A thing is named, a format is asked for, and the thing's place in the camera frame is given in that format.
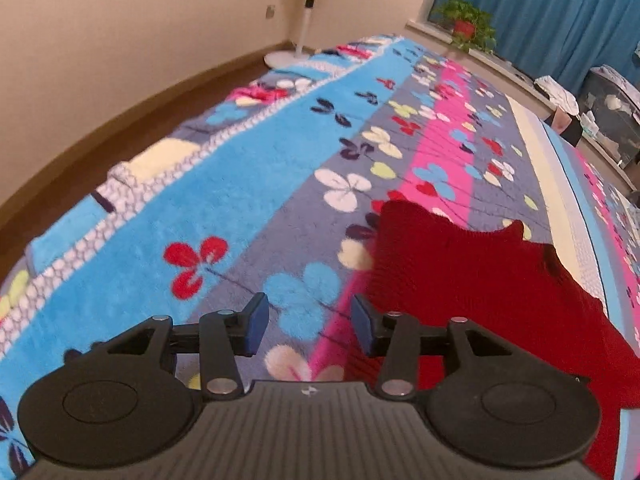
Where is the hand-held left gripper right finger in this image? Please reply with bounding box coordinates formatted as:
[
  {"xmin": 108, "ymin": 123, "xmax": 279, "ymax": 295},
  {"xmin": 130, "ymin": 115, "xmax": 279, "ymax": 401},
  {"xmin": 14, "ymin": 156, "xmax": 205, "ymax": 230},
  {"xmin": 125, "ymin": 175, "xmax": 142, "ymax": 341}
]
[{"xmin": 350, "ymin": 294, "xmax": 556, "ymax": 400}]

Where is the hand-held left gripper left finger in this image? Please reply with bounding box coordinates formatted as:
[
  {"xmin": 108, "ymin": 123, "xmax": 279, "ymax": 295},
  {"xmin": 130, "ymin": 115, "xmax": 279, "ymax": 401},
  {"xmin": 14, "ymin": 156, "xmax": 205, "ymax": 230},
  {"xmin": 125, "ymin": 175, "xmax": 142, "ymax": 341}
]
[{"xmin": 65, "ymin": 292, "xmax": 271, "ymax": 401}]

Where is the red knitted sweater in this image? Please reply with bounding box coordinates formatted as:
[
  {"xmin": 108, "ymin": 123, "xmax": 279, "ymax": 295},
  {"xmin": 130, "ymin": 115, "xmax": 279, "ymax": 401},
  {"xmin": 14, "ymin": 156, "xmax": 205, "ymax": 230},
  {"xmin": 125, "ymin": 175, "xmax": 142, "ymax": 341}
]
[{"xmin": 345, "ymin": 200, "xmax": 626, "ymax": 480}]

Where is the floral striped blanket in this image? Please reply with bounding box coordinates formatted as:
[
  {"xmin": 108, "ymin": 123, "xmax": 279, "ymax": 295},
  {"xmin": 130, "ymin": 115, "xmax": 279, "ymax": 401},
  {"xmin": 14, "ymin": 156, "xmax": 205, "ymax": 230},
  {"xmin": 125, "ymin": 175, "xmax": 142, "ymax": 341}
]
[{"xmin": 0, "ymin": 35, "xmax": 640, "ymax": 480}]

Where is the black bag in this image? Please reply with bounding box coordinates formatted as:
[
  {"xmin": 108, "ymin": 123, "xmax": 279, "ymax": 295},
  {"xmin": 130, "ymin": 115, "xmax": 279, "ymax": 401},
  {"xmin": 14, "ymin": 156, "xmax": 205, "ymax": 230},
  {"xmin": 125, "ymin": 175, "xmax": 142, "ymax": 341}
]
[{"xmin": 562, "ymin": 115, "xmax": 586, "ymax": 147}]

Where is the white cloth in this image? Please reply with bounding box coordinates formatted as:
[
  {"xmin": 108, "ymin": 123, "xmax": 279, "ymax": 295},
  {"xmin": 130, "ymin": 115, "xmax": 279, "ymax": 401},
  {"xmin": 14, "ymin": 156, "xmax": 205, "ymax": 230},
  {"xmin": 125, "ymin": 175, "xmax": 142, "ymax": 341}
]
[{"xmin": 534, "ymin": 76, "xmax": 581, "ymax": 116}]

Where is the white standing fan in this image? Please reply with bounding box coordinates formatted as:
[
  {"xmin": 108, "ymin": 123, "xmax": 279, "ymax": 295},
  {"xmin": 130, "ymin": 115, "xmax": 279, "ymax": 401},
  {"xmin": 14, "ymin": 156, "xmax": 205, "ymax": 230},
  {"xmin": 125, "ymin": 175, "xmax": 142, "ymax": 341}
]
[{"xmin": 264, "ymin": 0, "xmax": 321, "ymax": 68}]

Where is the potted green plant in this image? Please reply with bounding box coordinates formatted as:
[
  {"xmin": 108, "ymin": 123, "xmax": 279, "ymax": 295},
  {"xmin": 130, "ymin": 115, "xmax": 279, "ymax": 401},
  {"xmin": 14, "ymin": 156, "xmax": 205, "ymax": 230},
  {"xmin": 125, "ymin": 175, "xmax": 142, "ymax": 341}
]
[{"xmin": 431, "ymin": 0, "xmax": 498, "ymax": 55}]

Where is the clear plastic storage box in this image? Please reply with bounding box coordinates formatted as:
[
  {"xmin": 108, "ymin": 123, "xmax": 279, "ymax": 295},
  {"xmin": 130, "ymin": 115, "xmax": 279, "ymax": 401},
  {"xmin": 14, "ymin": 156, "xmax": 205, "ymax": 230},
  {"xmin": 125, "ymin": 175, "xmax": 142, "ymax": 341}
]
[{"xmin": 577, "ymin": 65, "xmax": 640, "ymax": 168}]

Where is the blue curtain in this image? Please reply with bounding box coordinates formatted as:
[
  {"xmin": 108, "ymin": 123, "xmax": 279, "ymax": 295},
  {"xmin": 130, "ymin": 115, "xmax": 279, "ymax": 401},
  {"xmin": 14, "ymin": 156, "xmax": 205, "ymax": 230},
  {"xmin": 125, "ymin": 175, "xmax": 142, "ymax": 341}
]
[{"xmin": 430, "ymin": 0, "xmax": 640, "ymax": 96}]

